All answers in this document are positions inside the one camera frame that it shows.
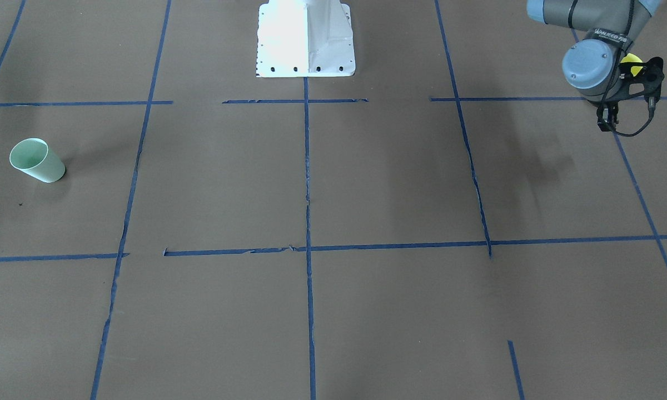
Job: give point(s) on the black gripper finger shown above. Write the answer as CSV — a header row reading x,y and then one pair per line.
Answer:
x,y
652,76

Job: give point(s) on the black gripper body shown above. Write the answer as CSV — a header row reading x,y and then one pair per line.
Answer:
x,y
606,118

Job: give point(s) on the yellow plastic cup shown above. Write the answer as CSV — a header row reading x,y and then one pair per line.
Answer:
x,y
633,64

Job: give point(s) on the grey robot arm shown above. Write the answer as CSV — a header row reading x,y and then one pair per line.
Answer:
x,y
593,64

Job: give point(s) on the light green plastic cup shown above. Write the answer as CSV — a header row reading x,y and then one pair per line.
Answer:
x,y
34,157

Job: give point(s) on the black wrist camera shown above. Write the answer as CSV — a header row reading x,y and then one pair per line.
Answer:
x,y
607,116

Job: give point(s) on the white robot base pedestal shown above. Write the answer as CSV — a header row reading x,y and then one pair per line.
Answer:
x,y
305,39

